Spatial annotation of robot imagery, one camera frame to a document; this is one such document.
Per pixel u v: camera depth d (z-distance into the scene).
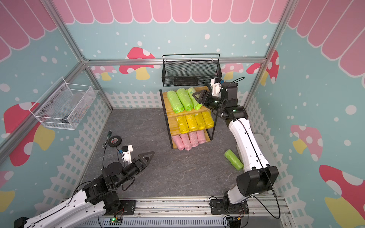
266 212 0.43
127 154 0.66
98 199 0.52
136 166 0.62
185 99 0.72
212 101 0.63
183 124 0.83
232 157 0.89
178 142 0.94
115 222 0.73
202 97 0.62
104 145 0.97
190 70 0.93
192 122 0.85
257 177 0.41
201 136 0.97
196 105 0.70
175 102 0.72
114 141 1.00
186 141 0.94
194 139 0.97
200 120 0.85
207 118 0.87
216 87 0.65
